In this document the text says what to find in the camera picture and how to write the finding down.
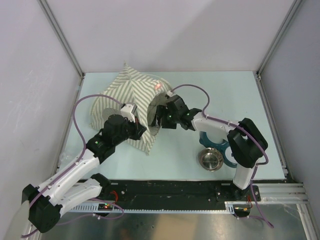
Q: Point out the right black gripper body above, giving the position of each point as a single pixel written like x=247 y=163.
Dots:
x=169 y=120

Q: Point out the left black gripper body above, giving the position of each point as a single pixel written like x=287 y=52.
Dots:
x=130 y=131

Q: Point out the green checked cushion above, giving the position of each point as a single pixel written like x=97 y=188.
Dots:
x=159 y=99

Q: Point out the striped green white pet tent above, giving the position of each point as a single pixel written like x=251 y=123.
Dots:
x=132 y=93

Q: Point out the teal double bowl stand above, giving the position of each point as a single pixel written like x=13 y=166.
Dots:
x=223 y=147

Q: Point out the stainless steel bowl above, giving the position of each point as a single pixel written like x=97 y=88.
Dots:
x=210 y=159

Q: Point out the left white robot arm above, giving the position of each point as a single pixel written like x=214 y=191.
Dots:
x=50 y=200

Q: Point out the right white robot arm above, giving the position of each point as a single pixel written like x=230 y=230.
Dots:
x=247 y=144

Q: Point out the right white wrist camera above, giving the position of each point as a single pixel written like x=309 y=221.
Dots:
x=169 y=94

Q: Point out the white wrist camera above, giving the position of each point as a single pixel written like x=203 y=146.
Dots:
x=128 y=111
x=169 y=94

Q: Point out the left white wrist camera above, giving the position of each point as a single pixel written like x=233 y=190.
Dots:
x=128 y=111

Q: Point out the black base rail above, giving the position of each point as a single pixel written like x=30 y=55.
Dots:
x=173 y=195

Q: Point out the white slotted cable duct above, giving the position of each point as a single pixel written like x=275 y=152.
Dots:
x=95 y=207

